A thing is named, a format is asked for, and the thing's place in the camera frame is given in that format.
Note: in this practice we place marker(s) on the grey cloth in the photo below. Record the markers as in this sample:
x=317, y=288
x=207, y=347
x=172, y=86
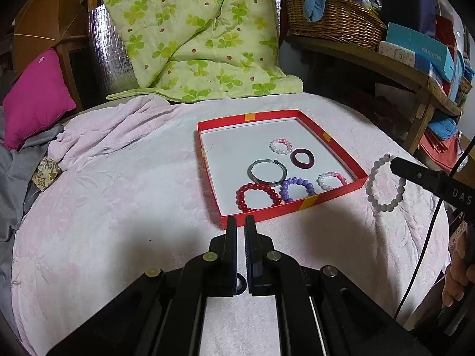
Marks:
x=18, y=178

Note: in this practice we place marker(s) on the small patterned pouch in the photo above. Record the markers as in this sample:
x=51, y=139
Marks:
x=46, y=174

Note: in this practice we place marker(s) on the magenta pillow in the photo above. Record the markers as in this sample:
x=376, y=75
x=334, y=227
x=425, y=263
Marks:
x=37, y=96

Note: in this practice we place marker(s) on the navy blue bag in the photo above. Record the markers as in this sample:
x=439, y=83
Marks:
x=404, y=3

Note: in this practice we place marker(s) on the red shallow tray box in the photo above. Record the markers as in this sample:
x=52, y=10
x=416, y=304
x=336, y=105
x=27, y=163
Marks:
x=282, y=167

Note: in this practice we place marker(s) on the wooden bench table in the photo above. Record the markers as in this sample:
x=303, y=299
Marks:
x=423, y=92

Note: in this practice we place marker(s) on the wicker basket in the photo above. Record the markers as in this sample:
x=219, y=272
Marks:
x=334, y=22

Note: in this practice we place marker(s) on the green floral quilt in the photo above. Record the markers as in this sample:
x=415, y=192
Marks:
x=200, y=33

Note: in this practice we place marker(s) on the brown folded board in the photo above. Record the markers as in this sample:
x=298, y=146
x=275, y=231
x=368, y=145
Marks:
x=52, y=11

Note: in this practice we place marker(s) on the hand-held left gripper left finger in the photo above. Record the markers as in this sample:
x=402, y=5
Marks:
x=227, y=256

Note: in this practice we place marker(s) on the person's right hand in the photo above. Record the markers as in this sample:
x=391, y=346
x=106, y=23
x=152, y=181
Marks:
x=458, y=282

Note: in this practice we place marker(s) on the white and blue box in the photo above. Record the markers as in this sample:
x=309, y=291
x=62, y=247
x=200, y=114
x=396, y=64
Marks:
x=399, y=53

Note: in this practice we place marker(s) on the light blue cardboard box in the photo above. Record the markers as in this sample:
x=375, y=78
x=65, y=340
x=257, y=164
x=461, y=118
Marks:
x=419, y=44

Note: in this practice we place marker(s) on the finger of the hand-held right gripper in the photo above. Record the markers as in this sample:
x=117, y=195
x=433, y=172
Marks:
x=415, y=172

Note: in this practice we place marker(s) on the silver bangle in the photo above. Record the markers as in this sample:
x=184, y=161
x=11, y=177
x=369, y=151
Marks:
x=256, y=165

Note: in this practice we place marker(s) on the silver foil sheet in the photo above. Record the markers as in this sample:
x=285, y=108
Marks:
x=111, y=52

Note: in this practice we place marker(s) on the stack of folded cloth bags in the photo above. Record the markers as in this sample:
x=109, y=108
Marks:
x=441, y=137

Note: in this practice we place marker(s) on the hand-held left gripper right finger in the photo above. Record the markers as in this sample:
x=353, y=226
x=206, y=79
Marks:
x=256, y=256

